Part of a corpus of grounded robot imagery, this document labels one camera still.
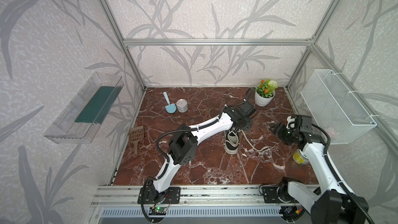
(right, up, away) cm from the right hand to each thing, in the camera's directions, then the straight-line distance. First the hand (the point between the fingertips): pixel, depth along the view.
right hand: (273, 125), depth 84 cm
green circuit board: (-59, -38, -12) cm, 71 cm away
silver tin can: (-53, +10, +20) cm, 58 cm away
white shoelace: (-8, -15, +5) cm, 17 cm away
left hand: (-13, +2, +2) cm, 13 cm away
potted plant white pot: (+2, +13, +21) cm, 24 cm away
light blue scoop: (-62, +8, +25) cm, 67 cm away
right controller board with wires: (+5, -40, -10) cm, 41 cm away
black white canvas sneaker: (-22, -9, +2) cm, 24 cm away
